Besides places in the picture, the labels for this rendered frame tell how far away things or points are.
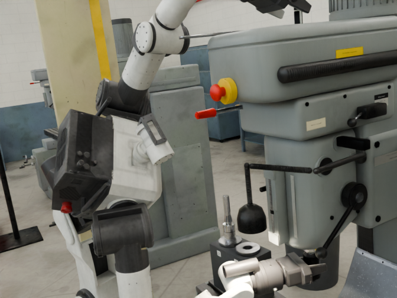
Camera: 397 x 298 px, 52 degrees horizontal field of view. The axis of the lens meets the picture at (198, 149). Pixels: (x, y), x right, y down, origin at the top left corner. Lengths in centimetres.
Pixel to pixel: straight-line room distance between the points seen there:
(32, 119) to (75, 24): 739
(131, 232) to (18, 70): 891
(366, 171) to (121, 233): 65
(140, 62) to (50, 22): 146
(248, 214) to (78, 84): 179
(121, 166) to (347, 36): 65
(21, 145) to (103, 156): 884
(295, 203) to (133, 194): 43
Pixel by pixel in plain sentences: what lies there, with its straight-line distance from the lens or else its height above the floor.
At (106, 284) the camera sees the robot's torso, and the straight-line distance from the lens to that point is 155.
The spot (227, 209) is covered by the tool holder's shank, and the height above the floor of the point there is 127.
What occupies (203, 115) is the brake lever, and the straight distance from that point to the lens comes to 104.
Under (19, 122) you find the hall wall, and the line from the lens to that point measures 988.
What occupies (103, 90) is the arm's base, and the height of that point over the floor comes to 178.
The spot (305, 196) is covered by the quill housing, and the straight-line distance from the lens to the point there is 106.
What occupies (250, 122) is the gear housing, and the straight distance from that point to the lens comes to 109.
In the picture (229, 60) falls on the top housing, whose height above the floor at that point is 183.
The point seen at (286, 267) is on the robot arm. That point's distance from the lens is 120.
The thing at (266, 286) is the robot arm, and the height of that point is 123.
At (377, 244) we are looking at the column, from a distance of 159.
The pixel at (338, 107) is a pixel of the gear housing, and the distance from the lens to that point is 103.
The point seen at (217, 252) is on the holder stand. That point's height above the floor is 111.
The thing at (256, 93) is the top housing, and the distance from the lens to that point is 90.
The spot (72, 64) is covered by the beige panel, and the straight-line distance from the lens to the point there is 259.
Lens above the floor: 185
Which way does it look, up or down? 13 degrees down
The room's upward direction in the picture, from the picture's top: 7 degrees counter-clockwise
